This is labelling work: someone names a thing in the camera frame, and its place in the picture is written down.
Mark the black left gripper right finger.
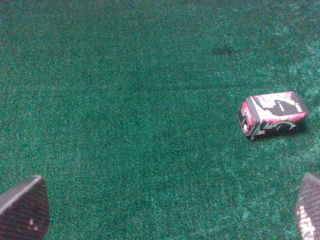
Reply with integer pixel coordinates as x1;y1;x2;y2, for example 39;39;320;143
295;172;320;240

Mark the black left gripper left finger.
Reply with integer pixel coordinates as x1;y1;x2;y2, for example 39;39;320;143
0;175;50;240

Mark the black pink patterned tin box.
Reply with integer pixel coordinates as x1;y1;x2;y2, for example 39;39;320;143
236;91;309;140

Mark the green velvet table cloth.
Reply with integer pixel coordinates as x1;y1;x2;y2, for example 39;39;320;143
0;0;320;240

